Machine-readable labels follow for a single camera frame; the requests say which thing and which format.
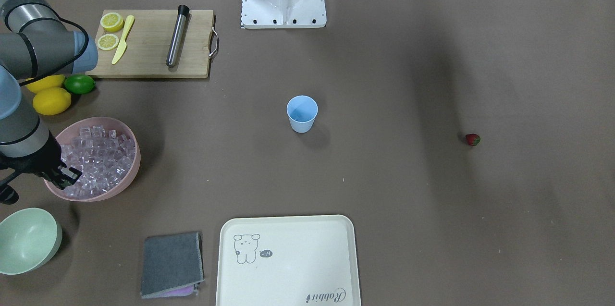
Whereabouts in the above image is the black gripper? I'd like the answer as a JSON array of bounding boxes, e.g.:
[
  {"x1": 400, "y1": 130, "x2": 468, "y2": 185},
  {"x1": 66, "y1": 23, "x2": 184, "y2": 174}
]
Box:
[{"x1": 0, "y1": 137, "x2": 83, "y2": 189}]

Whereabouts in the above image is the red strawberry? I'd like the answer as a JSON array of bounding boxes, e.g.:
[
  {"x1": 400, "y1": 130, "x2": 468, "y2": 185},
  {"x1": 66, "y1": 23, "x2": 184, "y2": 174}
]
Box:
[{"x1": 464, "y1": 134, "x2": 481, "y2": 146}]

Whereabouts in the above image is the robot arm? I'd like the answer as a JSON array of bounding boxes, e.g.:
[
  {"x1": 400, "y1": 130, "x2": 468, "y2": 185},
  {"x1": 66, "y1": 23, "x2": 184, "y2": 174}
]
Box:
[{"x1": 0, "y1": 0, "x2": 98, "y2": 188}]

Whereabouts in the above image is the pink bowl of ice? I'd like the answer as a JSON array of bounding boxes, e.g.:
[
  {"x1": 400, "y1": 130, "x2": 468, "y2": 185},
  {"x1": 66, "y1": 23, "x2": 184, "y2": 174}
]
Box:
[{"x1": 45, "y1": 116, "x2": 141, "y2": 202}]

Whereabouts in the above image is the blue plastic cup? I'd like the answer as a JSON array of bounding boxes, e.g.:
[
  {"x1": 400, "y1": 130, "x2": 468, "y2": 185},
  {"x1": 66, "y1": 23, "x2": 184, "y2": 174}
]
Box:
[{"x1": 286, "y1": 95, "x2": 319, "y2": 134}]

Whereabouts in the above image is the green bowl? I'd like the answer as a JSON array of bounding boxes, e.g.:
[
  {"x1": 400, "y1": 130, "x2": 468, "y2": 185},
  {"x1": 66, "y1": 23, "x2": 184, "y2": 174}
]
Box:
[{"x1": 0, "y1": 208, "x2": 63, "y2": 275}]

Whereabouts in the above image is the yellow lemon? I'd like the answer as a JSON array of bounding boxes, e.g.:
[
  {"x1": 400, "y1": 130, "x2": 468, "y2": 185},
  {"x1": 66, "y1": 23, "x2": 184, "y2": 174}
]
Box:
[
  {"x1": 32, "y1": 87, "x2": 72, "y2": 116},
  {"x1": 25, "y1": 74, "x2": 65, "y2": 94}
]

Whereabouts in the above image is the green lime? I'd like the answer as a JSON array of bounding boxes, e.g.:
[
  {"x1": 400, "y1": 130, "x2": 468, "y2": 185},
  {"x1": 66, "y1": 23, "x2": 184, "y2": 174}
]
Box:
[{"x1": 63, "y1": 74, "x2": 95, "y2": 95}]

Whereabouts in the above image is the grey folded cloth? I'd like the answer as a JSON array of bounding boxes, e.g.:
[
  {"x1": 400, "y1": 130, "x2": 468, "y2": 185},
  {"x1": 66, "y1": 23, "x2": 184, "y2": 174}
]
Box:
[{"x1": 140, "y1": 232, "x2": 205, "y2": 299}]

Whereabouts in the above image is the lemon slice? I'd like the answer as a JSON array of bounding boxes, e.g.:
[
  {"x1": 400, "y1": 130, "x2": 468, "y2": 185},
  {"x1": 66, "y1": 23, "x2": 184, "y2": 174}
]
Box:
[{"x1": 97, "y1": 33, "x2": 120, "y2": 51}]

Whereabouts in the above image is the yellow plastic knife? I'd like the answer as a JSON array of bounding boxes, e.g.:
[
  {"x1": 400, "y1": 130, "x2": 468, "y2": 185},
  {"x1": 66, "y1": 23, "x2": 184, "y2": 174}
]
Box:
[{"x1": 111, "y1": 15, "x2": 135, "y2": 65}]

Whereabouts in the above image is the lemon half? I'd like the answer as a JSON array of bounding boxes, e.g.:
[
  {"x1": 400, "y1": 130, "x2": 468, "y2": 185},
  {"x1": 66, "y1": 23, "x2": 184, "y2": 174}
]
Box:
[{"x1": 99, "y1": 12, "x2": 124, "y2": 33}]

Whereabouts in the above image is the wooden cutting board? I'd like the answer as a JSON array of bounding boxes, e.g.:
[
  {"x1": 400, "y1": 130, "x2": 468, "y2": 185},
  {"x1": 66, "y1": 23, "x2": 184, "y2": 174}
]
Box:
[{"x1": 86, "y1": 9, "x2": 217, "y2": 80}]

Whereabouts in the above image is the metal muddler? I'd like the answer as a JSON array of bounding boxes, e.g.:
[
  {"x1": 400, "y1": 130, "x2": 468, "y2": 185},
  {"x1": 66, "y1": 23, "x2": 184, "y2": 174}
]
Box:
[{"x1": 166, "y1": 4, "x2": 190, "y2": 68}]

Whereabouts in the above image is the cream rabbit tray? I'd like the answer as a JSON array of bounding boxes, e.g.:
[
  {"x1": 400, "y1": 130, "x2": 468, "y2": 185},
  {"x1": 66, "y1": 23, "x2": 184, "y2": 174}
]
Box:
[{"x1": 215, "y1": 214, "x2": 362, "y2": 306}]

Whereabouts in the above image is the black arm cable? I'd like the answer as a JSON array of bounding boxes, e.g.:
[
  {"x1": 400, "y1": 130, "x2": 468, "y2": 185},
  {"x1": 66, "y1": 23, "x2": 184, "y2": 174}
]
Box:
[{"x1": 17, "y1": 17, "x2": 90, "y2": 87}]

